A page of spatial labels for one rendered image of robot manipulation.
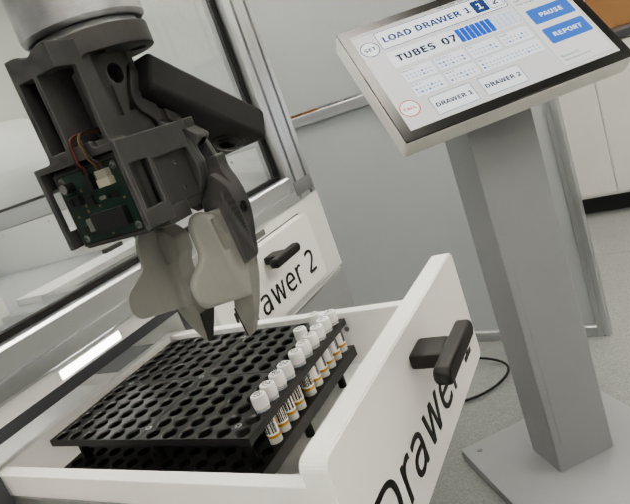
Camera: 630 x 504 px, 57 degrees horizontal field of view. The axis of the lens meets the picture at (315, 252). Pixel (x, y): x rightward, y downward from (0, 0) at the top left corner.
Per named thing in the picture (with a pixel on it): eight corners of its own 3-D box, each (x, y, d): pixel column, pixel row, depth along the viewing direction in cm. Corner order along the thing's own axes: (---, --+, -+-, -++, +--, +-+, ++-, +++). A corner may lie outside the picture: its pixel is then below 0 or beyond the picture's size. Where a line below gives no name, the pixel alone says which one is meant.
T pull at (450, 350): (475, 331, 44) (470, 315, 43) (453, 388, 37) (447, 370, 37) (430, 336, 45) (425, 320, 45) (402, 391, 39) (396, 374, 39)
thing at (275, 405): (346, 323, 55) (344, 318, 54) (251, 445, 40) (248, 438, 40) (329, 325, 56) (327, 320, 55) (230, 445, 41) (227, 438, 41)
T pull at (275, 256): (302, 249, 86) (299, 240, 85) (278, 269, 80) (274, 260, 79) (282, 253, 88) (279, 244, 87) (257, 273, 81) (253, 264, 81)
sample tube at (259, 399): (276, 452, 43) (254, 400, 42) (268, 448, 44) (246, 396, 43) (289, 443, 44) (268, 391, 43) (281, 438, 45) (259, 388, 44)
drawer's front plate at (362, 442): (481, 353, 56) (450, 250, 54) (387, 625, 32) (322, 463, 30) (463, 355, 57) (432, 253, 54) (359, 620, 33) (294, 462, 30)
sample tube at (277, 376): (293, 428, 46) (273, 378, 45) (284, 424, 47) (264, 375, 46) (305, 419, 46) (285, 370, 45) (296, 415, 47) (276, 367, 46)
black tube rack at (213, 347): (365, 376, 56) (344, 317, 54) (280, 513, 41) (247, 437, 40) (194, 388, 67) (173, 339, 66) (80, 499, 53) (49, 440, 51)
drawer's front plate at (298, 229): (327, 272, 98) (306, 212, 96) (237, 363, 74) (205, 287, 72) (319, 273, 99) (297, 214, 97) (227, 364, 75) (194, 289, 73)
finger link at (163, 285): (137, 370, 40) (94, 246, 37) (189, 329, 45) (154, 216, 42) (172, 373, 39) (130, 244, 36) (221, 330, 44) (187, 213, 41)
